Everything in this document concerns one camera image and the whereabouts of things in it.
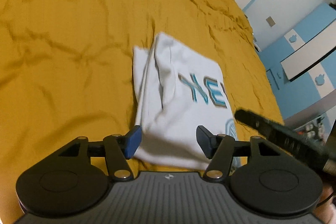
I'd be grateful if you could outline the brown wall switch plate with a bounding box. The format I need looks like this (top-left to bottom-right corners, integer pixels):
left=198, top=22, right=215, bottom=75
left=266, top=16, right=276, bottom=27

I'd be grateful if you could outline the white printed t-shirt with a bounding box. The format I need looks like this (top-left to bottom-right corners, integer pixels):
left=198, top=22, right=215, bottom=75
left=133, top=32, right=237, bottom=170

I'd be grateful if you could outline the blue white wardrobe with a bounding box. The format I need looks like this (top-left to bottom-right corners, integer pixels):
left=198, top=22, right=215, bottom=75
left=259, top=3, right=335, bottom=123

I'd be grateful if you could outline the mustard yellow bed cover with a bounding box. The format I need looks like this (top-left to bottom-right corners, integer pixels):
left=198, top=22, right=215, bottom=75
left=1, top=0, right=282, bottom=223

